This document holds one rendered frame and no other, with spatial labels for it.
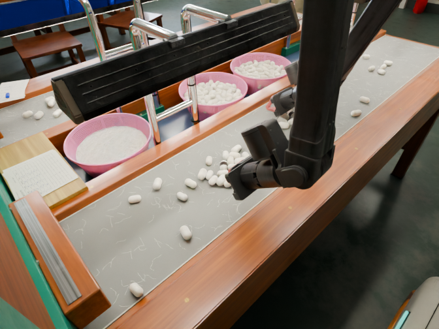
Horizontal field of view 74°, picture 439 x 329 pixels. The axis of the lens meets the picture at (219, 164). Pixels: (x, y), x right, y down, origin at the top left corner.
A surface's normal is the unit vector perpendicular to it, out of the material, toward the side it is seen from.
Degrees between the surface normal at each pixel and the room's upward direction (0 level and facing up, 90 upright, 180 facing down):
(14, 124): 0
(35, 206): 0
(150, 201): 0
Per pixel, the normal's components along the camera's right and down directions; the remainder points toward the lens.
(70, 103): 0.57, 0.02
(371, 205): -0.02, -0.73
